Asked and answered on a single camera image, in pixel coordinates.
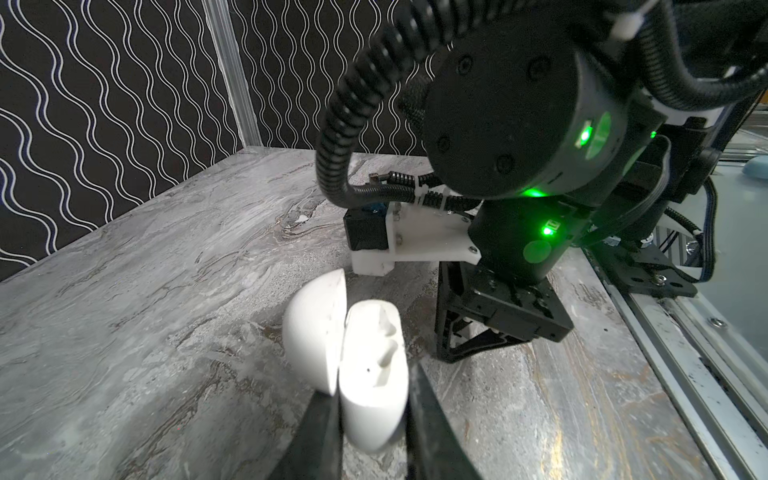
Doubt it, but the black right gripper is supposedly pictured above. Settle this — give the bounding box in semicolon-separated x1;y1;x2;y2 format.
435;262;574;363

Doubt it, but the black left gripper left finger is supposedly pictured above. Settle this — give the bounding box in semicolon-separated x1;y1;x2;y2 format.
268;391;343;480

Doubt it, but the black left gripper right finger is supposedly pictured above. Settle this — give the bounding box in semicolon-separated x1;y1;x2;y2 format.
405;363;481;480

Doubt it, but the white earbud charging case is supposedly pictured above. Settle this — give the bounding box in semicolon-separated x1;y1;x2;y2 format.
282;269;409;454

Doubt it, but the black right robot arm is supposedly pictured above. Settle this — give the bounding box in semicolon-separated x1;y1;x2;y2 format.
387;1;767;363

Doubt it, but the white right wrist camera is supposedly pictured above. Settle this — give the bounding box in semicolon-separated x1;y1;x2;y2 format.
343;202;481;277

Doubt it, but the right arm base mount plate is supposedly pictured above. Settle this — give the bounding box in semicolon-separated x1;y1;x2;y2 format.
586;237;698;298

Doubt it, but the black corrugated cable conduit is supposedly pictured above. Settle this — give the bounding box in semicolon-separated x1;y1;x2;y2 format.
314;0;768;211

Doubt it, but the aluminium front rail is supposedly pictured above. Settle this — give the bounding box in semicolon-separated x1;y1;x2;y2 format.
585;252;767;479

